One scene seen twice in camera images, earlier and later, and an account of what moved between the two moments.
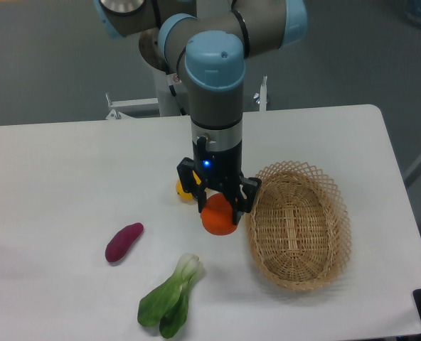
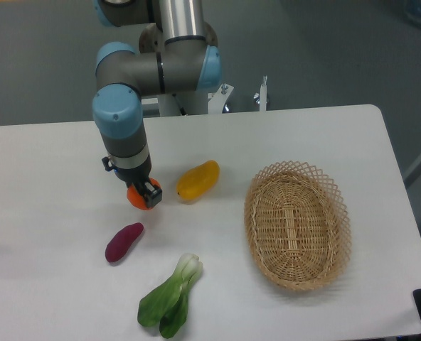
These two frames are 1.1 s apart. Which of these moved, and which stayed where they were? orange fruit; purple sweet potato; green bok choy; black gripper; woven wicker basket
Moved: black gripper; orange fruit
Stayed: purple sweet potato; green bok choy; woven wicker basket
